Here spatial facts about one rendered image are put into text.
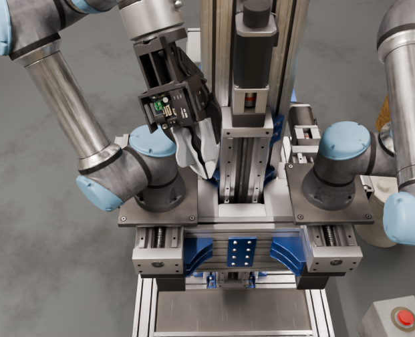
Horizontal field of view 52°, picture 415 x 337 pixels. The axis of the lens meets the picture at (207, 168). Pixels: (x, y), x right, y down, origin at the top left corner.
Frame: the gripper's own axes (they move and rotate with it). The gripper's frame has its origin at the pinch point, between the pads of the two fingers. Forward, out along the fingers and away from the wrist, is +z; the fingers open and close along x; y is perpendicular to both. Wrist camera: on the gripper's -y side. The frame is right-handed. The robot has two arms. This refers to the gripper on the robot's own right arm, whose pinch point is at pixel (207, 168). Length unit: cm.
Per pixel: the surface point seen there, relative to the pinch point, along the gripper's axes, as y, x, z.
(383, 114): -225, 46, 63
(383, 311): -40, 21, 62
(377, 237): -153, 26, 108
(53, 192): -148, -150, 44
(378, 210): -146, 29, 88
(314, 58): -313, 10, 29
